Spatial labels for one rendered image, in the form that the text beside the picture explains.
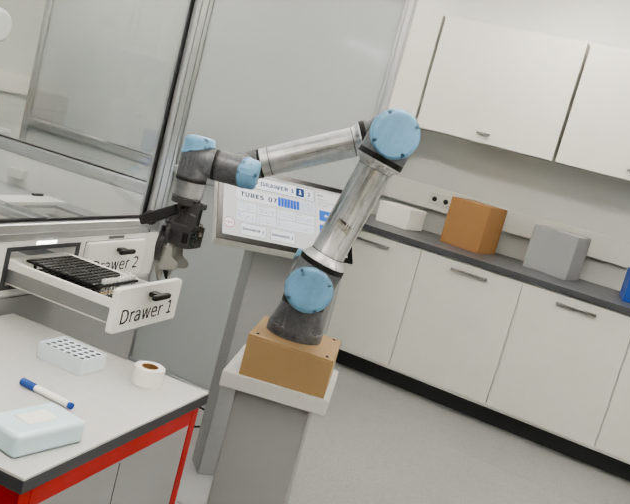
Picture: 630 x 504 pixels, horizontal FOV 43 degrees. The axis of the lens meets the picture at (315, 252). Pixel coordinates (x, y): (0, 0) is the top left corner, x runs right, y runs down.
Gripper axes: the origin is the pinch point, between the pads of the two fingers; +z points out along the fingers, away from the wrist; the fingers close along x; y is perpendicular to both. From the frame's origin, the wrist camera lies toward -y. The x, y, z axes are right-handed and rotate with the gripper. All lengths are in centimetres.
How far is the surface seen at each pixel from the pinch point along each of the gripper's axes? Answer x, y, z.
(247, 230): 79, -15, -4
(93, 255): 19.3, -33.2, 6.9
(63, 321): 14.6, -35.0, 26.8
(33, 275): -12.5, -27.3, 8.1
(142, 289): -4.8, -1.2, 4.1
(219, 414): 91, -13, 67
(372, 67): 166, -15, -74
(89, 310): -12.8, -9.3, 11.2
